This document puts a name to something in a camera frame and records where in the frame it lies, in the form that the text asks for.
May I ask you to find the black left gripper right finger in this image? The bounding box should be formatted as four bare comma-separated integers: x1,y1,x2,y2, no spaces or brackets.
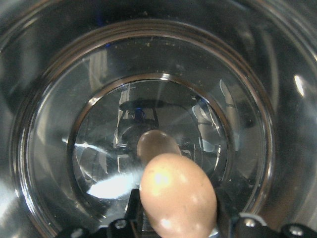
215,187,240,236

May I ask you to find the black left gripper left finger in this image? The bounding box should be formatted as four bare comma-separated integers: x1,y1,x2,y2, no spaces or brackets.
125,189,144,232

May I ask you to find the brown egg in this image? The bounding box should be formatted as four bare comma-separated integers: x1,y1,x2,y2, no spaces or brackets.
140,153,217,238

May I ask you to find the mint green pot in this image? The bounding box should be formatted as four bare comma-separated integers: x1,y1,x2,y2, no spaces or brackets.
0,0,317,238

